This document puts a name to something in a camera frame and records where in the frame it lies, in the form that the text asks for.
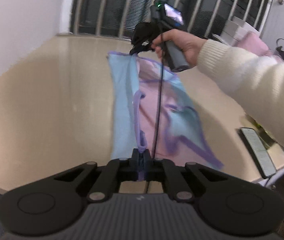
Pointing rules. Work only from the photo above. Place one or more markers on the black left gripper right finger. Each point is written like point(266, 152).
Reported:
point(169, 175)

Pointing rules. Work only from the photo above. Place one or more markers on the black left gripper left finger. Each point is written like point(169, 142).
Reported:
point(111, 177)

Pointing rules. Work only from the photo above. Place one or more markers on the pink blue purple garment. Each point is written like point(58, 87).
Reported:
point(151, 109)

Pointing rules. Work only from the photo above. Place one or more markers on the cream sweater forearm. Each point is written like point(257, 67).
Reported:
point(255, 83)

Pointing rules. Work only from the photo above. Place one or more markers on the right hand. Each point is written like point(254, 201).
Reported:
point(189, 44)

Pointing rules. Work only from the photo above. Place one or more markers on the metal window bars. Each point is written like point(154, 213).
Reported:
point(118, 18)

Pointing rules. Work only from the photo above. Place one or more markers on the white stacked boxes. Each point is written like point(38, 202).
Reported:
point(235, 30)

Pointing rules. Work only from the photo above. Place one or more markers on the pink pillow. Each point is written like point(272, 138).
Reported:
point(252, 43)

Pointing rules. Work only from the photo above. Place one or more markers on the black smartphone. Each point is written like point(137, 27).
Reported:
point(258, 152)

